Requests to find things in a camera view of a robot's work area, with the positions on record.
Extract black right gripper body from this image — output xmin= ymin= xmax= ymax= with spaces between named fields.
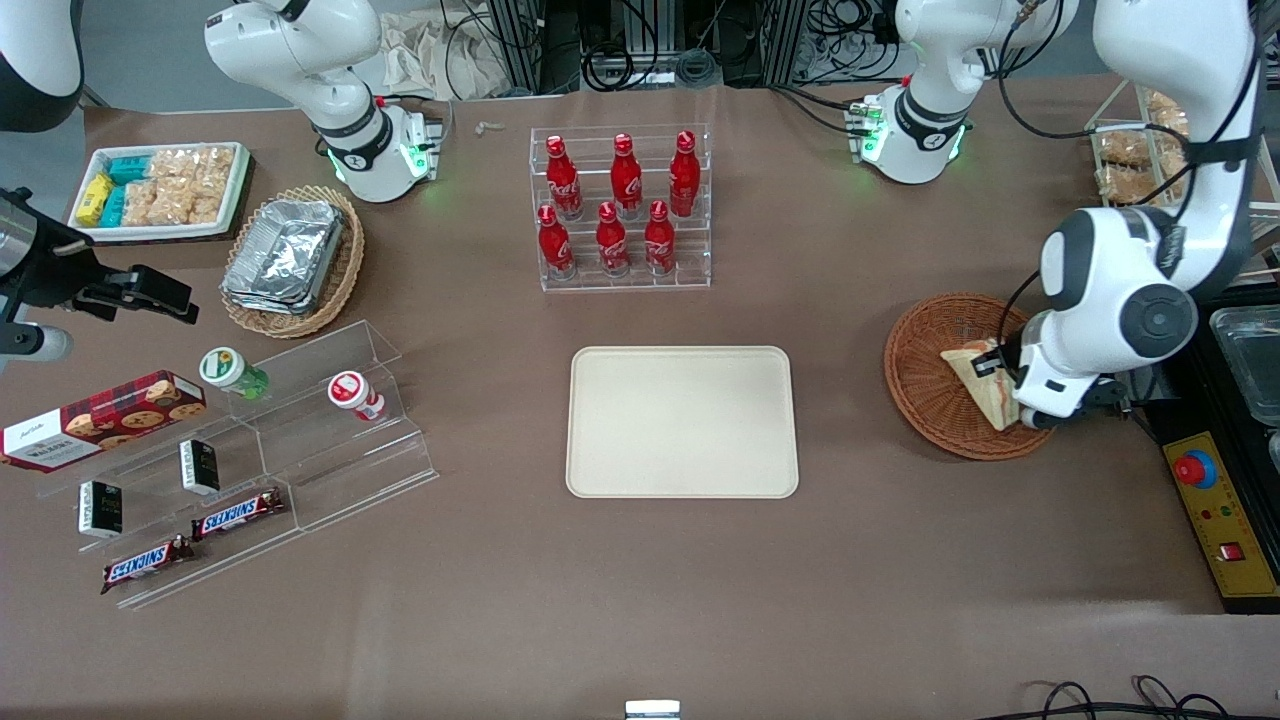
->
xmin=0 ymin=198 xmax=105 ymax=311

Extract red cola bottle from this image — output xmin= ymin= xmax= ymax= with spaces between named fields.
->
xmin=668 ymin=130 xmax=701 ymax=219
xmin=609 ymin=132 xmax=644 ymax=220
xmin=545 ymin=135 xmax=584 ymax=222
xmin=537 ymin=203 xmax=577 ymax=280
xmin=643 ymin=199 xmax=678 ymax=276
xmin=595 ymin=201 xmax=631 ymax=278

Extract stack of foil trays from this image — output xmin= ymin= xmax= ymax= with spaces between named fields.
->
xmin=221 ymin=197 xmax=347 ymax=317

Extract black floor cables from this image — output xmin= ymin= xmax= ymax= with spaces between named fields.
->
xmin=1000 ymin=674 xmax=1280 ymax=720

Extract crumpled beige cloth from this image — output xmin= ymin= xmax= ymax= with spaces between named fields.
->
xmin=378 ymin=8 xmax=513 ymax=102

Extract clear glass container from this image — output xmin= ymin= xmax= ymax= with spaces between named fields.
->
xmin=1209 ymin=306 xmax=1280 ymax=427

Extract brown wicker basket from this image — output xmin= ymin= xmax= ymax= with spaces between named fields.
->
xmin=884 ymin=292 xmax=1053 ymax=462

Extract Snickers chocolate bar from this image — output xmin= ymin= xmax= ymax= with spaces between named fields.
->
xmin=99 ymin=534 xmax=197 ymax=596
xmin=189 ymin=487 xmax=287 ymax=542

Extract clear acrylic bottle rack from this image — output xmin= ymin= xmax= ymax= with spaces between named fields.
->
xmin=529 ymin=124 xmax=714 ymax=293

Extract small black white box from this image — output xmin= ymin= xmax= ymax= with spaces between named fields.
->
xmin=77 ymin=480 xmax=125 ymax=540
xmin=178 ymin=438 xmax=221 ymax=497

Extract yellow snack pack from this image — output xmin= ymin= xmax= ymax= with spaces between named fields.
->
xmin=76 ymin=173 xmax=115 ymax=228

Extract triangle sandwich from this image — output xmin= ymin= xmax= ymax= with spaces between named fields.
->
xmin=939 ymin=339 xmax=1022 ymax=433

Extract white rectangular snack tray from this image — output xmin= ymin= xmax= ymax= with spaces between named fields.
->
xmin=67 ymin=141 xmax=252 ymax=244

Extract light wicker oval basket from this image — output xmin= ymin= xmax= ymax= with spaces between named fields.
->
xmin=219 ymin=184 xmax=367 ymax=340

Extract green lidded small bottle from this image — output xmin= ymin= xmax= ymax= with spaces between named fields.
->
xmin=198 ymin=346 xmax=270 ymax=402

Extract white wire rack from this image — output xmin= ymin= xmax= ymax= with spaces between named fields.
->
xmin=1084 ymin=80 xmax=1280 ymax=271

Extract bagged fried snack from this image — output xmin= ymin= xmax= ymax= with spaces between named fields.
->
xmin=1097 ymin=127 xmax=1152 ymax=168
xmin=1144 ymin=88 xmax=1191 ymax=131
xmin=1097 ymin=164 xmax=1188 ymax=207

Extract beige plastic tray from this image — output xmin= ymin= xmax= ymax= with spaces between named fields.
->
xmin=565 ymin=345 xmax=801 ymax=500

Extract red tartan cookie box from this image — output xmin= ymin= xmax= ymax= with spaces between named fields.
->
xmin=0 ymin=369 xmax=209 ymax=474

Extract black aluminium equipment frame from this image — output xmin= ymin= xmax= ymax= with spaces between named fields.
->
xmin=486 ymin=0 xmax=833 ymax=97

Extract yellow black emergency stop box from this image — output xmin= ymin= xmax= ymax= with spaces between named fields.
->
xmin=1160 ymin=430 xmax=1280 ymax=614

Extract red lidded small bottle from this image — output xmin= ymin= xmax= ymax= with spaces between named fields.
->
xmin=327 ymin=370 xmax=387 ymax=424

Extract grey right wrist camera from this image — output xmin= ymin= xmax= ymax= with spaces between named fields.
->
xmin=0 ymin=324 xmax=74 ymax=369

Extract clear acrylic step display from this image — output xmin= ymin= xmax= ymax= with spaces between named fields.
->
xmin=37 ymin=319 xmax=440 ymax=612

